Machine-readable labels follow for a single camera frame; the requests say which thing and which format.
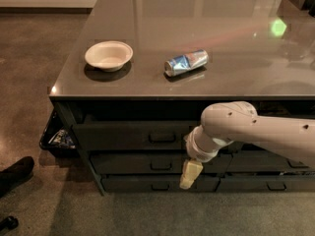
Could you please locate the grey top drawer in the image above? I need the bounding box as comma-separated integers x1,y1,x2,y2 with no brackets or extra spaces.
72,121,198,150

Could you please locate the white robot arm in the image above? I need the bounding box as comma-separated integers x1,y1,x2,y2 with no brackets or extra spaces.
179,101,315,190

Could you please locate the right bottom drawer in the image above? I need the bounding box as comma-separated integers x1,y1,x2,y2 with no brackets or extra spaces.
217,176,315,192

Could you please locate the right middle drawer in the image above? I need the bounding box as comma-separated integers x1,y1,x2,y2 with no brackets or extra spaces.
226,150,312,173

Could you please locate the left bottom drawer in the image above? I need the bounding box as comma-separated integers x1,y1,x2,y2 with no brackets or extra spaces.
101,175,220,193

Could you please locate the left middle drawer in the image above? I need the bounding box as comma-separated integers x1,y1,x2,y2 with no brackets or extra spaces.
90,151,233,175

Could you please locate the grey drawer cabinet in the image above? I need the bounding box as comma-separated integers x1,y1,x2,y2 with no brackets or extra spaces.
50,0,315,193

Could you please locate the crumpled wrapper in bin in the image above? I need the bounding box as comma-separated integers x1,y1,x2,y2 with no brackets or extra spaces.
48,129,75,148

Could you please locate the black trash bin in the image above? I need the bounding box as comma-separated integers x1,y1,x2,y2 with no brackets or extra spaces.
39,110,79,158

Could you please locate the white paper bowl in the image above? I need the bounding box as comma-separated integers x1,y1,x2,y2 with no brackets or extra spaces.
85,41,133,72

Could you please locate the black shoe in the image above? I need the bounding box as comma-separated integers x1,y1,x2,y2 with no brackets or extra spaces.
0,156,34,197

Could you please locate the small black floor object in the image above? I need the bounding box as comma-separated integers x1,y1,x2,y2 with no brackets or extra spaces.
0,216,19,230

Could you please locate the metal drawer handle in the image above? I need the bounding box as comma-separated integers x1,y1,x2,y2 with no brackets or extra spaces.
149,132,176,144

